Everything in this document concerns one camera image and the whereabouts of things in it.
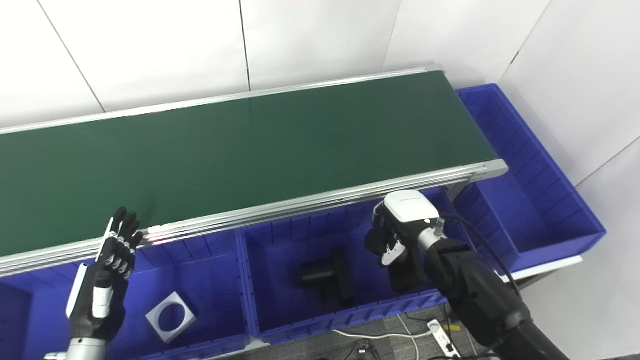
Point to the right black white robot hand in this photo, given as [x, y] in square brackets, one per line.
[407, 210]

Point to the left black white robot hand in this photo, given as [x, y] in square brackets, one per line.
[100, 310]

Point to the black cylinder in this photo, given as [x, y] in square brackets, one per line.
[405, 277]
[320, 275]

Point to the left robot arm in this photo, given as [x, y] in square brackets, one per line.
[85, 350]

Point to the aluminium conveyor leg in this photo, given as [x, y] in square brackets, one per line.
[452, 192]

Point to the white square part with hole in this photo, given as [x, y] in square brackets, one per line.
[168, 335]

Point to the blue plastic bin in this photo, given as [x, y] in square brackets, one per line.
[280, 270]
[200, 280]
[525, 210]

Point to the green conveyor belt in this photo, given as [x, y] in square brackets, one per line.
[300, 207]
[250, 150]

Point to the white power strip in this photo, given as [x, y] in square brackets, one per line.
[442, 337]

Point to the white platform board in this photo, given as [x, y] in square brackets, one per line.
[545, 267]

